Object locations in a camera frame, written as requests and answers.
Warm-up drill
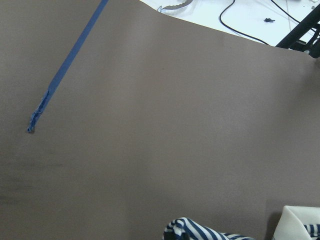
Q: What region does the brown paper table cover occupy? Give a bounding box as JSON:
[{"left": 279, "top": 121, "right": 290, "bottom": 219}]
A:
[{"left": 0, "top": 0, "right": 320, "bottom": 240}]

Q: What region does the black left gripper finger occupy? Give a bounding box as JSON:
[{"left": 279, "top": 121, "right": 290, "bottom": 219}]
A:
[{"left": 164, "top": 232, "right": 188, "bottom": 240}]

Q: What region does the navy white striped polo shirt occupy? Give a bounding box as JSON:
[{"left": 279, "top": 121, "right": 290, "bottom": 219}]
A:
[{"left": 163, "top": 205, "right": 320, "bottom": 240}]

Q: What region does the white hanger hook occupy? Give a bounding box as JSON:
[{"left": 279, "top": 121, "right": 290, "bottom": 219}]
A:
[{"left": 156, "top": 0, "right": 193, "bottom": 13}]

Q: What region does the black tripod stand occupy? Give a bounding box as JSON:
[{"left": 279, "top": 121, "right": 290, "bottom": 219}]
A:
[{"left": 276, "top": 5, "right": 320, "bottom": 59}]

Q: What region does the black cable on desk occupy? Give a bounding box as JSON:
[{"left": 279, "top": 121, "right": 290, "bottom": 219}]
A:
[{"left": 219, "top": 0, "right": 271, "bottom": 46}]

